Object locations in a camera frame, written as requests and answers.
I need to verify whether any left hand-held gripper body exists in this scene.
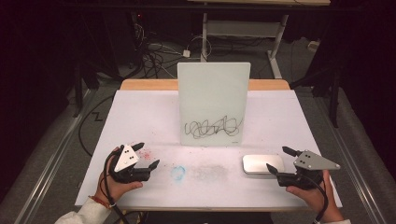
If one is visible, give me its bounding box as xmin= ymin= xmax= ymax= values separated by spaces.
xmin=108 ymin=144 xmax=152 ymax=185

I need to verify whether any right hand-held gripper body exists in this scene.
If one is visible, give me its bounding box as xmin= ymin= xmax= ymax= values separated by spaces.
xmin=275 ymin=149 xmax=342 ymax=191

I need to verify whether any white rectangular eraser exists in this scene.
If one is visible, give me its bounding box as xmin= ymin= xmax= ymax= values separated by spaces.
xmin=242 ymin=154 xmax=286 ymax=175

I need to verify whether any white whiteboard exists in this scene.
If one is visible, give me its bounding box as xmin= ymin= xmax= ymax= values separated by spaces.
xmin=177 ymin=62 xmax=251 ymax=147

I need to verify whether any person's left hand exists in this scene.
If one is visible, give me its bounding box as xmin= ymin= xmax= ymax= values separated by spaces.
xmin=93 ymin=147 xmax=145 ymax=205

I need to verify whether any person's right hand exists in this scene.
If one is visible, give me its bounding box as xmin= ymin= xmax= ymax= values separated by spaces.
xmin=286 ymin=169 xmax=346 ymax=224

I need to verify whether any white table cover sheet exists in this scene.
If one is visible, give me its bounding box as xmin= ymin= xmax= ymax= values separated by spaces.
xmin=74 ymin=89 xmax=344 ymax=210

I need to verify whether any wooden table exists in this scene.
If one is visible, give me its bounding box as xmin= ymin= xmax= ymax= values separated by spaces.
xmin=118 ymin=78 xmax=311 ymax=213

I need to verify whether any black stand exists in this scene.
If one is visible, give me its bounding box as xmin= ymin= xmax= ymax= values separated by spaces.
xmin=290 ymin=66 xmax=343 ymax=129
xmin=72 ymin=62 xmax=101 ymax=119

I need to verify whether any white metal desk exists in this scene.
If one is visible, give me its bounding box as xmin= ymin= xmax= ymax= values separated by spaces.
xmin=186 ymin=0 xmax=332 ymax=80

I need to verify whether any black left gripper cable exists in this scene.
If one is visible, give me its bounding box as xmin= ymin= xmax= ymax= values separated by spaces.
xmin=102 ymin=152 xmax=130 ymax=224

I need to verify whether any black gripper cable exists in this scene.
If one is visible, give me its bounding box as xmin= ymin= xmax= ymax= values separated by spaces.
xmin=298 ymin=174 xmax=330 ymax=224
xmin=102 ymin=152 xmax=130 ymax=224

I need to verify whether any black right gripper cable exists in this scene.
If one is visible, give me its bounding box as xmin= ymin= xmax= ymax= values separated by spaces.
xmin=298 ymin=174 xmax=330 ymax=224

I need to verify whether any metal floor rail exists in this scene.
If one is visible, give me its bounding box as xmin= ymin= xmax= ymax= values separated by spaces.
xmin=13 ymin=88 xmax=98 ymax=224
xmin=311 ymin=90 xmax=388 ymax=224

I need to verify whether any red bracelet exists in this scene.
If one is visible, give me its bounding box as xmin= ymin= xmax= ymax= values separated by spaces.
xmin=88 ymin=195 xmax=110 ymax=210

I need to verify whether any long black floor cable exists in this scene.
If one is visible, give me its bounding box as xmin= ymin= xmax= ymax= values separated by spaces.
xmin=78 ymin=94 xmax=117 ymax=158

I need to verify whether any tangle of floor cables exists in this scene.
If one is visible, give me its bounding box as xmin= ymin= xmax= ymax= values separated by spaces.
xmin=130 ymin=12 xmax=188 ymax=79

